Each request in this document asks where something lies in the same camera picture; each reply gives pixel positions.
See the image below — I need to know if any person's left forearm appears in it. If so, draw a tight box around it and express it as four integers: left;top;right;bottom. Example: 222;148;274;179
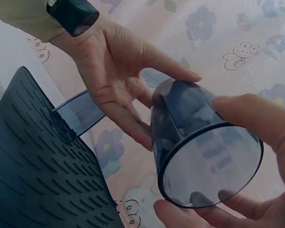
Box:
0;0;73;45

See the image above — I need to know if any dark ribbed rubber mat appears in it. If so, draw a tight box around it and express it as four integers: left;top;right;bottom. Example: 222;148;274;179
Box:
0;66;121;228

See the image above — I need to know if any black wrist band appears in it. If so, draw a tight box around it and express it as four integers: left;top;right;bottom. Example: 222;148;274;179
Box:
46;0;100;38

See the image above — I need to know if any person's right hand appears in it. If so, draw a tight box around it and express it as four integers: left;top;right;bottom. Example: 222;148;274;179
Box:
153;93;285;228

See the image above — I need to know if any person's left hand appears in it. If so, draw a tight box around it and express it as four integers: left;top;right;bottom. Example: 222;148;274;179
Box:
48;17;203;152

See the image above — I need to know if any translucent blue plastic cup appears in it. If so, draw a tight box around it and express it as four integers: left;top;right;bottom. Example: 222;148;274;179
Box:
49;89;107;143
150;79;265;209

